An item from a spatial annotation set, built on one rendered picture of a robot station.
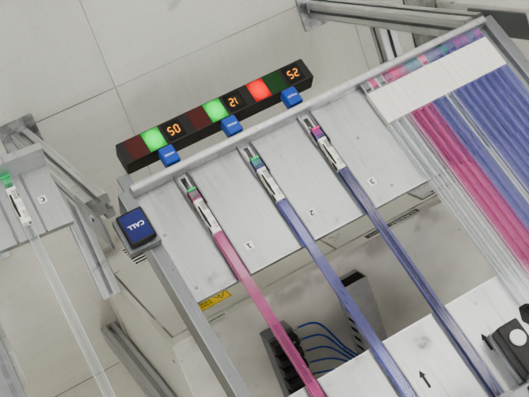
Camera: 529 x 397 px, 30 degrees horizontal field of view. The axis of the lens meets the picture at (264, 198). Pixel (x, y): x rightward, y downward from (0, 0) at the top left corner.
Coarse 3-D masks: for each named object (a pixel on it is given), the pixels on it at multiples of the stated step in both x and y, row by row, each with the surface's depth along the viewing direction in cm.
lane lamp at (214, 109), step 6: (210, 102) 157; (216, 102) 157; (204, 108) 156; (210, 108) 156; (216, 108) 156; (222, 108) 156; (210, 114) 156; (216, 114) 156; (222, 114) 156; (228, 114) 156; (216, 120) 155
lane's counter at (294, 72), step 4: (296, 64) 161; (284, 68) 161; (288, 68) 161; (292, 68) 161; (296, 68) 161; (284, 72) 160; (288, 72) 160; (292, 72) 160; (296, 72) 160; (300, 72) 160; (288, 76) 160; (292, 76) 160; (296, 76) 160; (300, 76) 160; (304, 76) 160; (288, 80) 160; (292, 80) 160; (296, 80) 160
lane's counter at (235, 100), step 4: (232, 92) 158; (236, 92) 158; (224, 96) 157; (228, 96) 158; (232, 96) 158; (236, 96) 158; (240, 96) 158; (224, 100) 157; (228, 100) 157; (232, 100) 157; (236, 100) 157; (240, 100) 157; (244, 100) 157; (228, 104) 157; (232, 104) 157; (236, 104) 157; (240, 104) 157; (244, 104) 157; (228, 108) 157; (232, 108) 157; (236, 108) 157; (240, 108) 157
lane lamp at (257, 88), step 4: (256, 80) 159; (260, 80) 159; (248, 84) 159; (252, 84) 159; (256, 84) 159; (260, 84) 159; (264, 84) 159; (248, 88) 158; (252, 88) 158; (256, 88) 158; (260, 88) 159; (264, 88) 159; (252, 92) 158; (256, 92) 158; (260, 92) 158; (264, 92) 158; (268, 92) 158; (256, 96) 158; (260, 96) 158; (264, 96) 158; (256, 100) 158; (260, 100) 158
